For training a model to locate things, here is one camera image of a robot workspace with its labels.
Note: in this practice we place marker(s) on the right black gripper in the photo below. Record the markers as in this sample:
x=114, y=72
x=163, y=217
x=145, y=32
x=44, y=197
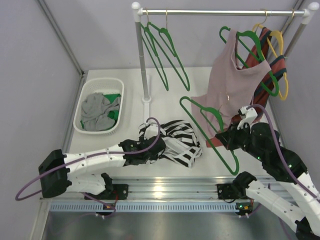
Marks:
x=227, y=137

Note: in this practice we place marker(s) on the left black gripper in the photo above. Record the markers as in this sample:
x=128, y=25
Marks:
x=158, y=146

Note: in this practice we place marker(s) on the black white striped tank top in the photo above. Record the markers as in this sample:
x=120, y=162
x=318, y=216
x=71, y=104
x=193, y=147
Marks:
x=182, y=144

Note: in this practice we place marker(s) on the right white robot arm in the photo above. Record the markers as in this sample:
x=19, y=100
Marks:
x=261, y=141

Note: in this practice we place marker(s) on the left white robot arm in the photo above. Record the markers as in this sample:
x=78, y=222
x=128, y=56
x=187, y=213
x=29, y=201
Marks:
x=87, y=172

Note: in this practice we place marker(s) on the pink tank top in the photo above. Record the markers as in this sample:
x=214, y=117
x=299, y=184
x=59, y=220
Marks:
x=229, y=88

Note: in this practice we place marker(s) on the rust red tank top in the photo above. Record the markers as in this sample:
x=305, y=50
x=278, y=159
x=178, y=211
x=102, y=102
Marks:
x=278, y=67

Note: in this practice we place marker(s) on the yellow hanger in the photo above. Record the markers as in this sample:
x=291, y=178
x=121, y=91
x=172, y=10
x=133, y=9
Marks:
x=279, y=38

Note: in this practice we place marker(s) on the green cloth in basket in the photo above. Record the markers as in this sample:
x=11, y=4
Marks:
x=113, y=100

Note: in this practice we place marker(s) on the white plastic laundry basket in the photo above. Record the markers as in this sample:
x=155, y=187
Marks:
x=99, y=107

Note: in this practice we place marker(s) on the grey cloth in basket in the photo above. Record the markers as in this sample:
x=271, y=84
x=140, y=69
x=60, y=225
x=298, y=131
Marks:
x=95, y=112

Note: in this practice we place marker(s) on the metal clothes rack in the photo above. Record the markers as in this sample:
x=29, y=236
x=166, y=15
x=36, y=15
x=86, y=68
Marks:
x=138, y=11

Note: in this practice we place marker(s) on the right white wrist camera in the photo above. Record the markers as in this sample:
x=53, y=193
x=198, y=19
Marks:
x=248, y=116

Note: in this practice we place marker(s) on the aluminium mounting rail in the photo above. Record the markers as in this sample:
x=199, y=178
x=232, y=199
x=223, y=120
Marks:
x=172, y=188

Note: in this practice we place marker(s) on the slotted grey cable duct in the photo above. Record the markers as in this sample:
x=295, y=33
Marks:
x=151, y=207

